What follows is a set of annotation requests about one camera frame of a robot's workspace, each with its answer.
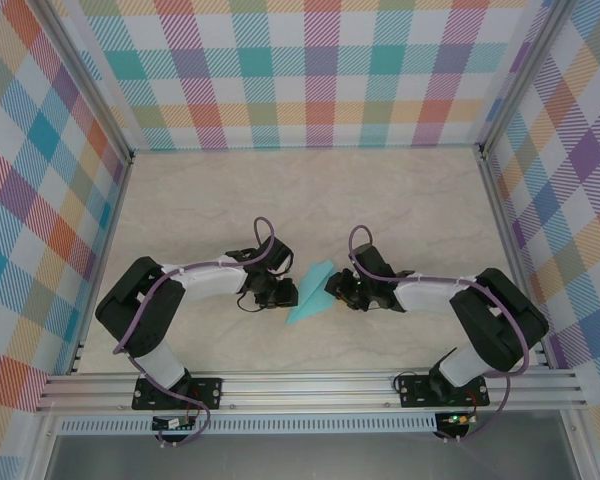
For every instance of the light blue paper sheet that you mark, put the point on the light blue paper sheet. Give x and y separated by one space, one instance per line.
312 300

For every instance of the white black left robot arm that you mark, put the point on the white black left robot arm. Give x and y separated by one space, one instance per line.
215 282

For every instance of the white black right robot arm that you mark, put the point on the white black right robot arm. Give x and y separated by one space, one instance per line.
425 297

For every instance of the long aluminium base rail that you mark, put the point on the long aluminium base rail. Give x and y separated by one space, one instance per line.
305 387

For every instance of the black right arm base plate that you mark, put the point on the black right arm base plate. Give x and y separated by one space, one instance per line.
412 392

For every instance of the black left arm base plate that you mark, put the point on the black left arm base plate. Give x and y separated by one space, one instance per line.
207 392

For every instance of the aluminium table side rail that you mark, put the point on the aluminium table side rail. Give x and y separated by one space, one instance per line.
500 210
115 210

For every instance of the aluminium frame post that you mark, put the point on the aluminium frame post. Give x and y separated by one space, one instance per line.
523 75
82 75

